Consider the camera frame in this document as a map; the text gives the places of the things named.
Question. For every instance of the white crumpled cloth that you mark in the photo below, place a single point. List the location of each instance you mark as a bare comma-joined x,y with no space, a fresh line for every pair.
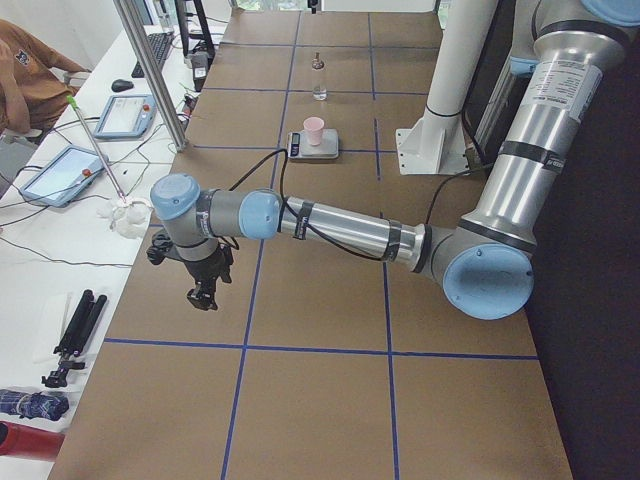
128,217

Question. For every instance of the blue teach pendant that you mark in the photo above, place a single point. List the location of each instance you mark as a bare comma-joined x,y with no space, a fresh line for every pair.
63,178
126,117

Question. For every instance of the blue folded umbrella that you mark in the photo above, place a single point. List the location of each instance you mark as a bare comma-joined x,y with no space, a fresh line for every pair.
33,405

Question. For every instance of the near blue teach pendant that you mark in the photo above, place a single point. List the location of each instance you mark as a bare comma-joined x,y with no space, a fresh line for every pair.
63,178

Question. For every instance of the black power adapter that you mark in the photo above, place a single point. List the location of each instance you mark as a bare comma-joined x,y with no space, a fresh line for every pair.
200,68

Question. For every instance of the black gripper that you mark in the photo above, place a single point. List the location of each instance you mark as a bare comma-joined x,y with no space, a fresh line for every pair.
204,269

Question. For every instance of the seated person brown shirt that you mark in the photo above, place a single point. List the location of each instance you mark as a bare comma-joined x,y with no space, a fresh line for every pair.
32,96

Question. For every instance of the metal stick green tip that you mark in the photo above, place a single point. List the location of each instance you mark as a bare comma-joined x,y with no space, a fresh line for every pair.
103,159

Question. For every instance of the glass sauce bottle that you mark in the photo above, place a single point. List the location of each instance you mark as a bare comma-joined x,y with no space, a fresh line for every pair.
319,89

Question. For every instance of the pink plastic cup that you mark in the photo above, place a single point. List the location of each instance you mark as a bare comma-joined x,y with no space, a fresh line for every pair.
313,129

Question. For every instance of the black computer mouse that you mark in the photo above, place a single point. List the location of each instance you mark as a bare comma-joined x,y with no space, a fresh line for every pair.
121,85

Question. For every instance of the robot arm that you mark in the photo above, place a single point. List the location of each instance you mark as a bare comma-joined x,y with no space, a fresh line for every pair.
483,264

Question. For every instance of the black keyboard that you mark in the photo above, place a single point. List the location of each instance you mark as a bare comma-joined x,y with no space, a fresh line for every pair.
160,44

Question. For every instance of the aluminium frame post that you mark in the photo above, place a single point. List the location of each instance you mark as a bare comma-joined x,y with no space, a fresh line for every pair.
137,35

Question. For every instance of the red bottle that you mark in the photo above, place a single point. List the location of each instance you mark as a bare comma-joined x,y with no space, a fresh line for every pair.
27,442

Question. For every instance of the far blue teach pendant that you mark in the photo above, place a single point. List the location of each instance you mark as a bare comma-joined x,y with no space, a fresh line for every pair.
126,117

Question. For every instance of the black folded tripod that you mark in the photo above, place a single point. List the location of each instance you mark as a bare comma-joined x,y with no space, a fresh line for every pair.
75,338

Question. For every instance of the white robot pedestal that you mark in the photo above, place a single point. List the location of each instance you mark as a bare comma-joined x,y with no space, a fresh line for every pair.
435,145

